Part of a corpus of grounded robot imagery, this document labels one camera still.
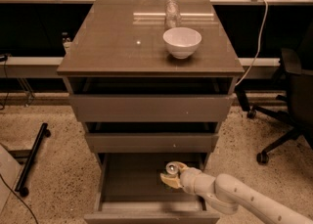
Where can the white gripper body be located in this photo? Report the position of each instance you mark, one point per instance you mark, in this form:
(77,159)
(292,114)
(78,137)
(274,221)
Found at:
(189,179)

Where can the green soda can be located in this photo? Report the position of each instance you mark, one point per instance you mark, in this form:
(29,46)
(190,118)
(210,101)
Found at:
(170,173)

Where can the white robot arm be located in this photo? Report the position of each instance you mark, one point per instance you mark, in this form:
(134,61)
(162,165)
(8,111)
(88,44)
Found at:
(226,193)

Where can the bottom grey drawer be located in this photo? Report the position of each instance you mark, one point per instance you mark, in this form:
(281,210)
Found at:
(131,192)

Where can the grey drawer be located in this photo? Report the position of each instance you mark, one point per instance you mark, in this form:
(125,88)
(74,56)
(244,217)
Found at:
(151,137)
(131,192)
(151,108)

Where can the grey drawer cabinet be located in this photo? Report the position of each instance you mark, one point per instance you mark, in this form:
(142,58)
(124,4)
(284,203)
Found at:
(119,50)

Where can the middle grey drawer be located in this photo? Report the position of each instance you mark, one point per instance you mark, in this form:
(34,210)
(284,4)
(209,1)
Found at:
(151,137)

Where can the top grey drawer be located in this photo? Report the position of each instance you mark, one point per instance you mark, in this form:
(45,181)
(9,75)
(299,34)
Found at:
(151,108)

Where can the white ceramic bowl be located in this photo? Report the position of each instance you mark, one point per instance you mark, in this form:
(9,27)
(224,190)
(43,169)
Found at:
(182,42)

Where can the clear plastic bottle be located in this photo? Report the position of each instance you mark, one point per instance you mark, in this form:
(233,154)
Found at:
(172,14)

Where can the black office chair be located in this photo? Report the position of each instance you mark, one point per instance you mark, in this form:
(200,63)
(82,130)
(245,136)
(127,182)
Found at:
(296,67)

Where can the small bottle behind cabinet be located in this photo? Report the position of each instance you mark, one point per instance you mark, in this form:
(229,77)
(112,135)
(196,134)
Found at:
(66,41)

